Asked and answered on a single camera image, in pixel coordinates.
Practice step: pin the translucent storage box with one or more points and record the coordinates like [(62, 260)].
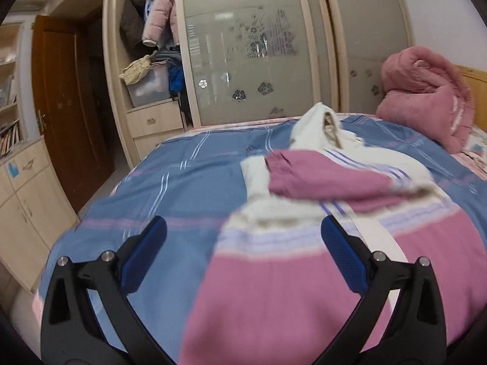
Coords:
[(150, 87)]

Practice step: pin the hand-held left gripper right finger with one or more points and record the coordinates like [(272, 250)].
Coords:
[(342, 254)]

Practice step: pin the frosted floral sliding door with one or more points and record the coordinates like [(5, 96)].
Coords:
[(369, 26), (247, 26)]

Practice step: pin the row of books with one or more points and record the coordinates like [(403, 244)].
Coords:
[(9, 140)]

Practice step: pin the grey folded clothes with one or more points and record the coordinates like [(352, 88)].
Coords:
[(167, 55)]

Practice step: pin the pink puffer jacket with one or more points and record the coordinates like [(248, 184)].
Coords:
[(161, 11)]

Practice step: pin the floral blanket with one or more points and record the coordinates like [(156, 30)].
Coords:
[(477, 144)]

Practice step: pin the beige knit cloth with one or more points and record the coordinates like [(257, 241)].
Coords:
[(137, 70)]

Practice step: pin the beige cabinet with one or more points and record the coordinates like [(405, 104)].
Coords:
[(26, 205)]

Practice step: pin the wooden headboard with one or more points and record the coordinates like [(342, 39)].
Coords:
[(477, 83)]

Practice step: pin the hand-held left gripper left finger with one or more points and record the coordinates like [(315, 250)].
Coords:
[(144, 251)]

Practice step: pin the dark brown jacket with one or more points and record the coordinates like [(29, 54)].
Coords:
[(133, 22)]

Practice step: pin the pink and white jacket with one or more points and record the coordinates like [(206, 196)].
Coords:
[(285, 292)]

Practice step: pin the brown wooden door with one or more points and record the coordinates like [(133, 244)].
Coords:
[(68, 121)]

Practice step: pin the blue cloth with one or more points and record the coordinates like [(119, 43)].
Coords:
[(175, 80)]

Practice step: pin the rolled pink quilt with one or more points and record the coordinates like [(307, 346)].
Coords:
[(422, 91)]

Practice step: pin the blue sticker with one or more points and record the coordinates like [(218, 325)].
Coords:
[(13, 169)]

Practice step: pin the beige wardrobe drawer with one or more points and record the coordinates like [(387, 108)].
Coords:
[(152, 146), (152, 119)]

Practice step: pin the blue striped bed sheet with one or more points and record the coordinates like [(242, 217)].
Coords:
[(171, 182)]

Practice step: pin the beige bookshelf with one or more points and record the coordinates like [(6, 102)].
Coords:
[(9, 45)]

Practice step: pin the beige wardrobe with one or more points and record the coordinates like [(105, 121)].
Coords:
[(114, 64)]

